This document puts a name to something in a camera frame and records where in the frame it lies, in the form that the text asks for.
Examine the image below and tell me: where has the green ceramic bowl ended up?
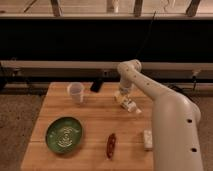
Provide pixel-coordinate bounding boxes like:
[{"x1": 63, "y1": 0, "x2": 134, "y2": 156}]
[{"x1": 45, "y1": 117, "x2": 83, "y2": 154}]

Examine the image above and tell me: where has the black cable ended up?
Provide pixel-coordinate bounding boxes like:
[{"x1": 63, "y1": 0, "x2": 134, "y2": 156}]
[{"x1": 120, "y1": 10, "x2": 158, "y2": 77}]

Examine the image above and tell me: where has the white plastic bottle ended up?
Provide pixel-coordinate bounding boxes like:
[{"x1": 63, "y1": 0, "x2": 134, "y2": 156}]
[{"x1": 114, "y1": 91, "x2": 141, "y2": 114}]

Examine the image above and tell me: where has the wooden table board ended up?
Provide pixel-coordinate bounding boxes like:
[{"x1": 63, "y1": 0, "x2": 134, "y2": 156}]
[{"x1": 21, "y1": 82, "x2": 153, "y2": 171}]

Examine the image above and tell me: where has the white crumpled sponge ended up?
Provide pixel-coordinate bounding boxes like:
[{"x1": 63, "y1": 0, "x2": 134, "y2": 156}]
[{"x1": 143, "y1": 130, "x2": 153, "y2": 150}]

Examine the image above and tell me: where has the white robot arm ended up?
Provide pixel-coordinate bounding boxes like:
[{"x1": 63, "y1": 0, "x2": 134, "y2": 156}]
[{"x1": 117, "y1": 60, "x2": 204, "y2": 171}]

